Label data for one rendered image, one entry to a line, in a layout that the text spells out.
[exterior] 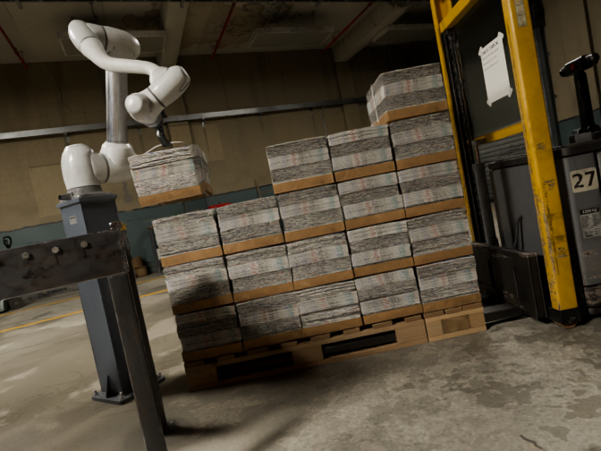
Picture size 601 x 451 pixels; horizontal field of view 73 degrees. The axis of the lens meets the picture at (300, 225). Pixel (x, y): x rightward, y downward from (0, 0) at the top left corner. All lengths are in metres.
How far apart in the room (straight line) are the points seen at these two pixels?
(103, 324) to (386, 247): 1.42
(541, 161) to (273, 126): 7.68
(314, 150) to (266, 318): 0.82
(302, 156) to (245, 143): 7.11
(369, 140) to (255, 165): 7.10
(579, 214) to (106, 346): 2.28
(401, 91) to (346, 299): 1.00
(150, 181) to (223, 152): 6.91
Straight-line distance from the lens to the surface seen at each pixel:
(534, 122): 2.04
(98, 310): 2.25
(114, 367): 2.29
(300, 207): 1.90
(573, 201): 2.16
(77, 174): 2.26
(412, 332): 2.08
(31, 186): 8.77
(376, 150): 1.96
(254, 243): 1.91
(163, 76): 1.85
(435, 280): 2.06
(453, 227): 2.06
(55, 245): 1.20
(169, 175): 1.96
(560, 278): 2.10
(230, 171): 8.82
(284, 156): 1.91
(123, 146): 2.35
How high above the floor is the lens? 0.77
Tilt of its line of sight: 3 degrees down
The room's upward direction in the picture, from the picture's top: 11 degrees counter-clockwise
